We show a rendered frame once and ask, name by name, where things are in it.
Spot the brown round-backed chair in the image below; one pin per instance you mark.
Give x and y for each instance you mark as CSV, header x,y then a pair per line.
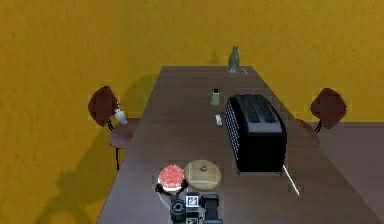
x,y
328,107
102,106

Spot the green glass bottle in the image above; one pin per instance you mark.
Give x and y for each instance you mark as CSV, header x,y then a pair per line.
x,y
233,60

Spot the tan round lid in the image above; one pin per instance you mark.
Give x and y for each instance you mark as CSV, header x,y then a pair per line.
x,y
203,175

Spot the pale grey cone-shaped object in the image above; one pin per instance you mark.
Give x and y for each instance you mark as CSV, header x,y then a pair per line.
x,y
120,116

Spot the small black-capped pale bottle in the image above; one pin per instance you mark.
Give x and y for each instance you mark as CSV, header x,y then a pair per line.
x,y
215,98

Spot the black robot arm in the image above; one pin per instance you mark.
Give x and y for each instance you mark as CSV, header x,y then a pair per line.
x,y
210,208

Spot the brown wooden table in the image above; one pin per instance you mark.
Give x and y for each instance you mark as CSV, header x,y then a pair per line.
x,y
186,140

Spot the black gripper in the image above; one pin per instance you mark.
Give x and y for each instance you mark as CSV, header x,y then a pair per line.
x,y
177,208

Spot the small white block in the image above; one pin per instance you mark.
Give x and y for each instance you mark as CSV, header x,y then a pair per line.
x,y
218,120

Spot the thin white stick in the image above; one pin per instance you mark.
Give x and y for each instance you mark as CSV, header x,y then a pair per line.
x,y
290,180

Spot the pink round cake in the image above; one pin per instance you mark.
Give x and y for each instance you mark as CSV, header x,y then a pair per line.
x,y
171,176

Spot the small silver stick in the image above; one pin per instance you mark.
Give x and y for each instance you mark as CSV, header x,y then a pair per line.
x,y
244,71

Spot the black toaster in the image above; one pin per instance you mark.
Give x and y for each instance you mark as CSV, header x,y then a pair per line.
x,y
258,140

